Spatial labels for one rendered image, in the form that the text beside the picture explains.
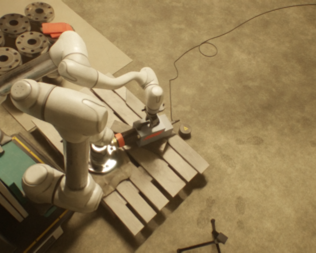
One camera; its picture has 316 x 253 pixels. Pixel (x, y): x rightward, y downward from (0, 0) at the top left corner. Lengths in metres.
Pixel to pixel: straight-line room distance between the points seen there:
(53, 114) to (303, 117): 2.63
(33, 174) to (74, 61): 0.58
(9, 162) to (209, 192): 1.49
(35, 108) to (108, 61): 2.05
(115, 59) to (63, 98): 2.08
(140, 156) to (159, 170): 0.19
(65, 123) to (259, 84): 2.54
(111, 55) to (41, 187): 1.89
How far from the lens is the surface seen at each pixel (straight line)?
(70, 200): 1.47
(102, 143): 1.56
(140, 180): 2.25
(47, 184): 1.51
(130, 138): 2.14
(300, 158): 2.99
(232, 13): 3.96
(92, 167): 2.22
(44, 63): 1.69
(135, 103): 2.55
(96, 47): 3.16
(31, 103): 1.04
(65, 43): 1.63
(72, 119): 1.00
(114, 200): 2.20
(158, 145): 2.29
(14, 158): 1.89
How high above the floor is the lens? 2.25
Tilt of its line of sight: 58 degrees down
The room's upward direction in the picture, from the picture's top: 14 degrees clockwise
